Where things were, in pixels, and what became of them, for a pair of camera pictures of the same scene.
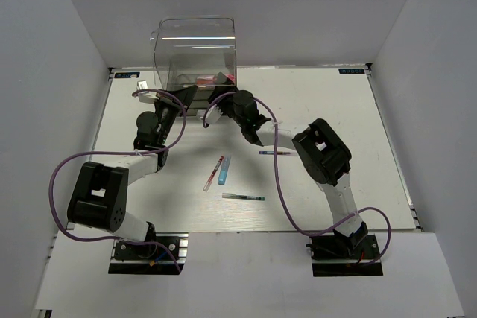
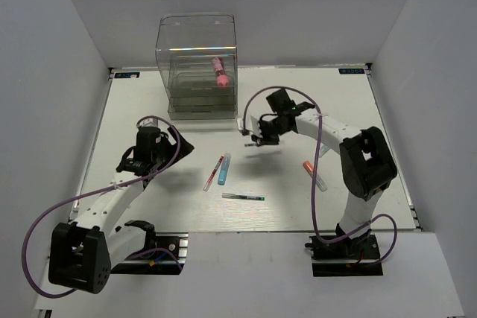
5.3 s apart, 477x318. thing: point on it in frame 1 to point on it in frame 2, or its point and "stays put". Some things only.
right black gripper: (221, 89) to (264, 140)
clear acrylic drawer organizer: (191, 51) stays put
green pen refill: (234, 196) stays put
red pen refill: (211, 179) stays put
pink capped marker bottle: (220, 79) to (222, 79)
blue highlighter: (224, 169) stays put
